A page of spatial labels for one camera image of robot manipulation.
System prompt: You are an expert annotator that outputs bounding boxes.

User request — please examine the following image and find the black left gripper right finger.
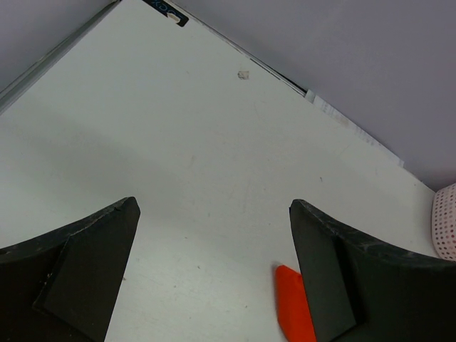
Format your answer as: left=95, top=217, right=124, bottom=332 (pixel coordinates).
left=289, top=199, right=455, bottom=341

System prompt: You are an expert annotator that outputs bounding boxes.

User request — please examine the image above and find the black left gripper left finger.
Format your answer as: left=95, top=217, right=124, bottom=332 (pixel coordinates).
left=1, top=197, right=140, bottom=341

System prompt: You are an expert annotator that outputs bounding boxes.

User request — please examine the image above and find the orange t shirt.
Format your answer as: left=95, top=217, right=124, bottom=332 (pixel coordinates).
left=274, top=265, right=316, bottom=342

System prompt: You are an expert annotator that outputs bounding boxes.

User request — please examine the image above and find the white perforated laundry basket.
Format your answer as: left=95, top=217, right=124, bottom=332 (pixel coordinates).
left=431, top=184, right=456, bottom=262

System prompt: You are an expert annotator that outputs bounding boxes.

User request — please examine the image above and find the white paper strip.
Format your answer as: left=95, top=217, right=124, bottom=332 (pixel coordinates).
left=305, top=90, right=404, bottom=167

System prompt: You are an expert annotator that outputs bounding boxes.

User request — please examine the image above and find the small tape scrap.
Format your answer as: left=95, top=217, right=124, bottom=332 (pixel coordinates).
left=237, top=70, right=249, bottom=81

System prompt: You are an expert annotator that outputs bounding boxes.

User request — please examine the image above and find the black table label sticker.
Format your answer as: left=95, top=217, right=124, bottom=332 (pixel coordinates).
left=143, top=0, right=189, bottom=27

